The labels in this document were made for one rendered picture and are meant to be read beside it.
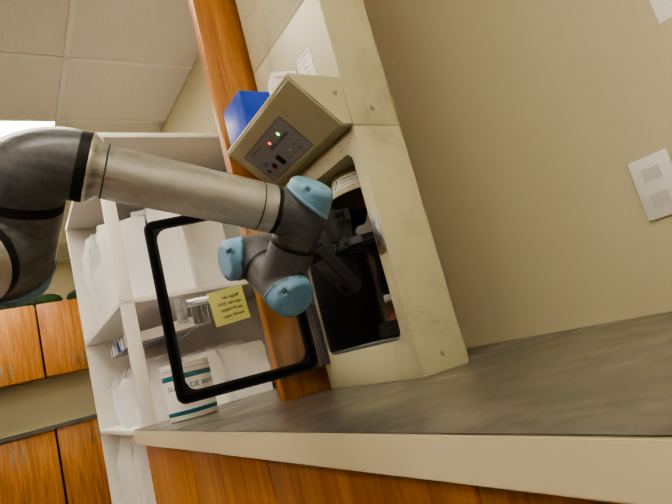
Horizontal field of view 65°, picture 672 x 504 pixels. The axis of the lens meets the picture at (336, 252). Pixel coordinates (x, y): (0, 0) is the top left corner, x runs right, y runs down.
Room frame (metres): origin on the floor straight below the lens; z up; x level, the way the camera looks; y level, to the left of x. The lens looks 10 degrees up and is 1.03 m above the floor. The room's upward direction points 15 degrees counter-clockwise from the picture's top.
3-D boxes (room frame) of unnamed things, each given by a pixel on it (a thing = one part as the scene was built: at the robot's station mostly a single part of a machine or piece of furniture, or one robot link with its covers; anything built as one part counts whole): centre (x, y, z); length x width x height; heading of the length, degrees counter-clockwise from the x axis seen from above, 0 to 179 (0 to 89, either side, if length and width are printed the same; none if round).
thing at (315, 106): (1.02, 0.05, 1.46); 0.32 x 0.11 x 0.10; 34
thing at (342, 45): (1.12, -0.11, 1.33); 0.32 x 0.25 x 0.77; 34
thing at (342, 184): (1.09, -0.10, 1.34); 0.18 x 0.18 x 0.05
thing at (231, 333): (1.14, 0.25, 1.19); 0.30 x 0.01 x 0.40; 102
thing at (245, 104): (1.11, 0.10, 1.56); 0.10 x 0.10 x 0.09; 34
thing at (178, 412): (1.47, 0.48, 1.02); 0.13 x 0.13 x 0.15
